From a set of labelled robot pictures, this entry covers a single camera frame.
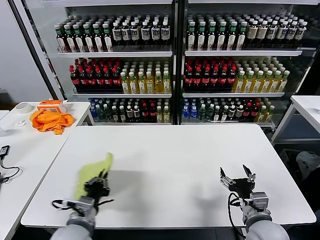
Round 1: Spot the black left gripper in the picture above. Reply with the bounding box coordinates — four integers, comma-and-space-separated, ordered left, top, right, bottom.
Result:
83, 168, 111, 199

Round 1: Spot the glass drinks display cabinet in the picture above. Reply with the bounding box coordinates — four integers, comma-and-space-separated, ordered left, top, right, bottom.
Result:
7, 0, 180, 126
178, 0, 320, 128

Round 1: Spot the white side table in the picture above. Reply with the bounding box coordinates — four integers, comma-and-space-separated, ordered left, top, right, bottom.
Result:
271, 94, 320, 146
0, 101, 96, 240

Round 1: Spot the cola bottle red cap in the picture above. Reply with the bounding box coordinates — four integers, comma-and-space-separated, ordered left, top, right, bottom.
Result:
78, 66, 89, 91
184, 66, 194, 90
103, 67, 114, 91
111, 67, 122, 91
192, 66, 203, 90
218, 66, 228, 90
87, 66, 97, 91
141, 103, 150, 123
149, 103, 157, 123
69, 65, 81, 91
242, 102, 252, 120
201, 66, 211, 90
250, 102, 260, 120
209, 66, 220, 90
95, 66, 106, 91
226, 66, 237, 90

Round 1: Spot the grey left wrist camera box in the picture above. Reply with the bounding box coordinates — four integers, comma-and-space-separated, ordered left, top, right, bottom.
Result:
74, 196, 95, 216

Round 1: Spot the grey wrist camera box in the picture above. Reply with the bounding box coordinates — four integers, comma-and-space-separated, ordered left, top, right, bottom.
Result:
74, 196, 95, 216
248, 191, 270, 212

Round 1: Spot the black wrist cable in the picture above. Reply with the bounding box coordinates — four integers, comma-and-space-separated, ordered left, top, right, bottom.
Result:
226, 192, 247, 238
51, 198, 115, 212

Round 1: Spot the dark bottle green cap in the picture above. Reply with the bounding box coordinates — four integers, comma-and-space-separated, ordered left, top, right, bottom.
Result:
206, 21, 217, 51
82, 23, 96, 53
226, 21, 238, 51
54, 24, 67, 53
72, 23, 86, 53
186, 21, 198, 51
63, 23, 77, 53
196, 21, 207, 51
92, 23, 105, 53
235, 21, 248, 51
216, 21, 228, 51
102, 22, 114, 53

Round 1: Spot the crumpled orange cloth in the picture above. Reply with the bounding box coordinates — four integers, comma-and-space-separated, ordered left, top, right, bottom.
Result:
29, 110, 75, 136

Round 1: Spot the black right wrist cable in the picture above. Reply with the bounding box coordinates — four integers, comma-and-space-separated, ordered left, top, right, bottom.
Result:
226, 192, 247, 238

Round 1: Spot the grey bag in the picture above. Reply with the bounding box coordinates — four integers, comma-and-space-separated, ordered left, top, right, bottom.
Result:
295, 151, 320, 180

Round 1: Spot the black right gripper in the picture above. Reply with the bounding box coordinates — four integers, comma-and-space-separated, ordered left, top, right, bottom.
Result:
219, 163, 257, 199

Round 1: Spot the dark bottle beige label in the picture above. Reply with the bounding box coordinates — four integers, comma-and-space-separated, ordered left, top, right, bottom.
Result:
256, 20, 269, 46
246, 20, 259, 46

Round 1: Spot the white flat sheet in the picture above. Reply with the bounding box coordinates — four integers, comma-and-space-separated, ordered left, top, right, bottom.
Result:
0, 116, 20, 132

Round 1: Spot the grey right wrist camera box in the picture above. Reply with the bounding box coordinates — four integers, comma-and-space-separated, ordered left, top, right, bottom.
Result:
248, 191, 270, 212

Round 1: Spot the yellow-green t-shirt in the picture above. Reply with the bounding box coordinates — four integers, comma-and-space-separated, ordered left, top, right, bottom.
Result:
73, 151, 115, 201

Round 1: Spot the dark bottle blue-white label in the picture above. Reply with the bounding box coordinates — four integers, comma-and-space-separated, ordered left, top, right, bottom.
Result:
112, 21, 123, 47
275, 20, 288, 45
121, 21, 132, 47
130, 21, 140, 47
294, 21, 308, 45
266, 20, 278, 45
140, 21, 151, 47
285, 20, 298, 45
160, 20, 171, 47
150, 21, 161, 47

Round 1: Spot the thin black adapter cable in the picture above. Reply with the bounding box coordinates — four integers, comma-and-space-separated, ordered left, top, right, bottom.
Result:
0, 156, 21, 185

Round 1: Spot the orange and white box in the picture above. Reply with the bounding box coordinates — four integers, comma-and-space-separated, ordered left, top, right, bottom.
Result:
36, 99, 68, 114

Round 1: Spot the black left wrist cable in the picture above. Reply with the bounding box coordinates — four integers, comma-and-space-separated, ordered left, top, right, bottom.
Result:
51, 198, 115, 212

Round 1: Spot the white tape roll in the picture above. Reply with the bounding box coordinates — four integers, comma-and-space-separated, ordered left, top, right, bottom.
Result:
15, 102, 33, 115

